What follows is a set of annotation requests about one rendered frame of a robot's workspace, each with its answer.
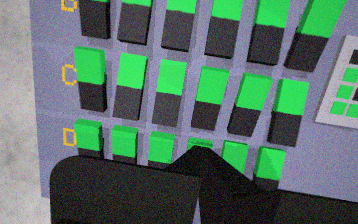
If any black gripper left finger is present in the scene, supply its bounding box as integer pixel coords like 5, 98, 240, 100
50, 145, 203, 224

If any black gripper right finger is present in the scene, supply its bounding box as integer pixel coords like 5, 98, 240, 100
198, 147, 358, 224

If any grey switch panel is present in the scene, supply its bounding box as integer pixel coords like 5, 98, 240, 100
29, 0, 358, 202

